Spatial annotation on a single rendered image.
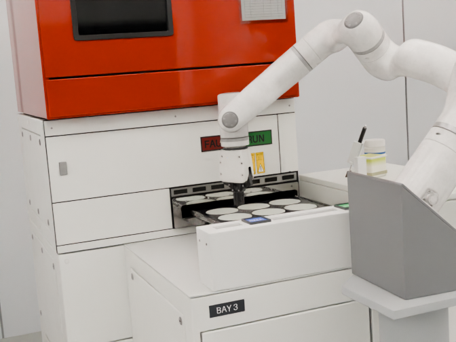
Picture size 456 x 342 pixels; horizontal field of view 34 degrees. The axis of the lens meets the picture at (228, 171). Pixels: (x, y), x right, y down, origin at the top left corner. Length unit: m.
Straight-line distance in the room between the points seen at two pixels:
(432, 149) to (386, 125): 2.73
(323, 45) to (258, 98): 0.24
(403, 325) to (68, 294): 1.05
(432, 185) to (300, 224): 0.33
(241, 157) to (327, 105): 2.11
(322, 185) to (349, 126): 1.97
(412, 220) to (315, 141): 2.64
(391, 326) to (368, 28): 0.76
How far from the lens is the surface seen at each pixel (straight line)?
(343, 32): 2.01
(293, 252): 1.82
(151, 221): 2.33
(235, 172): 2.19
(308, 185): 2.44
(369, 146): 2.52
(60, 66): 2.19
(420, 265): 1.65
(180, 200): 2.34
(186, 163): 2.34
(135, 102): 2.23
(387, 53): 2.07
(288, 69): 2.15
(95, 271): 2.32
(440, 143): 1.74
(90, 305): 2.35
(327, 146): 4.26
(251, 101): 2.09
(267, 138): 2.44
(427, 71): 1.92
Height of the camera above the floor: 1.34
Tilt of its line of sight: 8 degrees down
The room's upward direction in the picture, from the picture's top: 4 degrees counter-clockwise
